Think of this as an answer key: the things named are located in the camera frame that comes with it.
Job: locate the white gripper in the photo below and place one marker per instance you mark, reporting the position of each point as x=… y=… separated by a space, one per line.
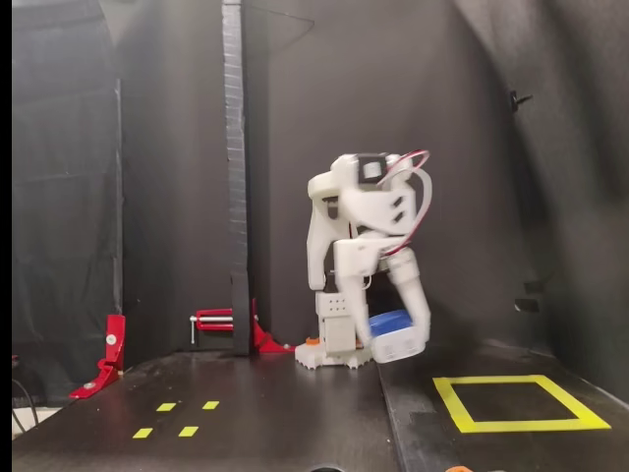
x=352 y=260

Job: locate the blue white charger block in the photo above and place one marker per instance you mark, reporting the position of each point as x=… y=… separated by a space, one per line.
x=393 y=327

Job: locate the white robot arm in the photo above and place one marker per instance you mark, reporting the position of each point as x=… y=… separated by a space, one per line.
x=322 y=221

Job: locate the black table strip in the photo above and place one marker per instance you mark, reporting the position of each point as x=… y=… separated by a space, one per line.
x=413 y=418

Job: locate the black tape piece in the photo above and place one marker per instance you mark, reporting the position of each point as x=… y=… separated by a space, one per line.
x=535 y=286
x=527 y=305

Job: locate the red screw clamp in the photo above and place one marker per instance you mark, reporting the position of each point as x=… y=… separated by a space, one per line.
x=216 y=313

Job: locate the yellow tape square outline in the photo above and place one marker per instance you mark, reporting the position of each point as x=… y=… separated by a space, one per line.
x=516 y=427

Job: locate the small yellow tape marker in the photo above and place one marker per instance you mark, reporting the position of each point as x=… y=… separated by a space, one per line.
x=211 y=405
x=188 y=431
x=143 y=432
x=166 y=406

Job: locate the black clip on backdrop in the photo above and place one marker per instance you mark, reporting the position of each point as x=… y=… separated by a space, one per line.
x=516 y=100

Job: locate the red corner bracket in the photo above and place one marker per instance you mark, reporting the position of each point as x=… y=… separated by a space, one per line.
x=263 y=339

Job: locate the tall black post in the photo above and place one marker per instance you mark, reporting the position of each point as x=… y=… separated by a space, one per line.
x=236 y=147

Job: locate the red angled bracket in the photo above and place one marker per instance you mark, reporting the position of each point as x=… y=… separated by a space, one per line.
x=115 y=334

